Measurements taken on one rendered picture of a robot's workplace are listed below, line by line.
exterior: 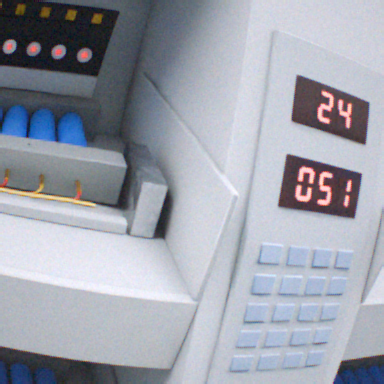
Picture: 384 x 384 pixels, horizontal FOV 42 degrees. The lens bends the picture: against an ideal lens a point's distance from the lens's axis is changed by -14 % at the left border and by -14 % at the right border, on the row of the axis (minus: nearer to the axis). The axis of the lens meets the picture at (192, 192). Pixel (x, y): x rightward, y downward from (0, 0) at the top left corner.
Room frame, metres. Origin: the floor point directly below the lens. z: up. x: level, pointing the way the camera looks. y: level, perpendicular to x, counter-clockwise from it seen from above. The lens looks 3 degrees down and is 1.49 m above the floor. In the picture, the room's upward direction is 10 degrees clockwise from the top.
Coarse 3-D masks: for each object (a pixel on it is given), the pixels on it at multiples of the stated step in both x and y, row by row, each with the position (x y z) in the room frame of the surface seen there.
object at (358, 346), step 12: (372, 264) 0.26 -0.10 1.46; (372, 276) 0.25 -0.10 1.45; (372, 288) 0.28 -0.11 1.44; (372, 300) 0.26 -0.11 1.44; (360, 312) 0.26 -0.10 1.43; (372, 312) 0.26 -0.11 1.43; (360, 324) 0.27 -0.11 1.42; (372, 324) 0.27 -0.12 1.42; (360, 336) 0.27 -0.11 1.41; (372, 336) 0.28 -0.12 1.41; (348, 348) 0.27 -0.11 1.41; (360, 348) 0.28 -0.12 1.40; (372, 348) 0.28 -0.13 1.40
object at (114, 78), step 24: (48, 0) 0.38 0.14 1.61; (72, 0) 0.39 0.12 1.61; (96, 0) 0.39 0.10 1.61; (120, 0) 0.40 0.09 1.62; (144, 0) 0.41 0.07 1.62; (120, 24) 0.40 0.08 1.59; (144, 24) 0.41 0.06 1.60; (120, 48) 0.40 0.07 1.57; (120, 72) 0.41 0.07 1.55; (96, 96) 0.40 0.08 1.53; (120, 96) 0.41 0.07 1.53; (120, 120) 0.41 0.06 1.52; (72, 360) 0.40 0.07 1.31
